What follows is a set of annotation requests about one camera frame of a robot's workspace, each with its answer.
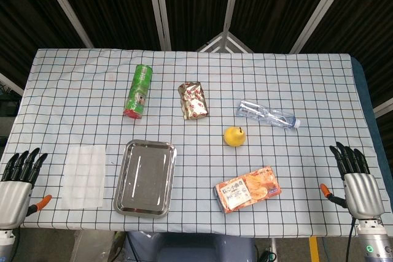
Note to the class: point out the white paper towel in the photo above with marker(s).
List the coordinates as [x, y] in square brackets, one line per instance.
[83, 177]

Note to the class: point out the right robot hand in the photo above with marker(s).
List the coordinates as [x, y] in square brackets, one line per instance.
[360, 188]

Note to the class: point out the gold foil snack bag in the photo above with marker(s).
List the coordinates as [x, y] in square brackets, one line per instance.
[193, 100]

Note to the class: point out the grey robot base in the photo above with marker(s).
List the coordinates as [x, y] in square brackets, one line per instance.
[190, 247]

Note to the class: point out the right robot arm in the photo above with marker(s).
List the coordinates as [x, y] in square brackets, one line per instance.
[374, 240]

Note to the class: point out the yellow pear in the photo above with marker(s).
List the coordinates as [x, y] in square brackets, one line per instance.
[234, 136]

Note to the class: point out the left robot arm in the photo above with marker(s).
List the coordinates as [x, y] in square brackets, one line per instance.
[5, 243]

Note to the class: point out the stainless steel tray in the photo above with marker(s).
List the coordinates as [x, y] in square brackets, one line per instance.
[145, 178]

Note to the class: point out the checkered tablecloth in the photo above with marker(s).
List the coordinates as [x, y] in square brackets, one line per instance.
[196, 96]

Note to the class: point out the orange cookie package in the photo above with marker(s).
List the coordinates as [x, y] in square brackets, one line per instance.
[247, 189]

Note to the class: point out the green chip can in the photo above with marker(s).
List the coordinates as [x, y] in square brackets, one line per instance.
[138, 91]

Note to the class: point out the clear plastic water bottle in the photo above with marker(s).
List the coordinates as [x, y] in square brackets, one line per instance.
[265, 116]

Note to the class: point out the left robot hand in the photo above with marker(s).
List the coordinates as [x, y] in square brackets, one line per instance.
[13, 194]

